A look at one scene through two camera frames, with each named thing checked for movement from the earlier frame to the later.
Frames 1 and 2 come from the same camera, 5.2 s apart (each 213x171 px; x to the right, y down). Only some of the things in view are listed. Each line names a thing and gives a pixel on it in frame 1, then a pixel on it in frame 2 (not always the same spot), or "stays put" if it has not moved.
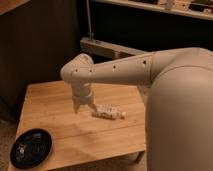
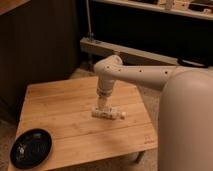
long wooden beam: (95, 45) stays put
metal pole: (90, 33) stays put
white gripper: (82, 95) -> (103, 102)
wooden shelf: (202, 9) stays put
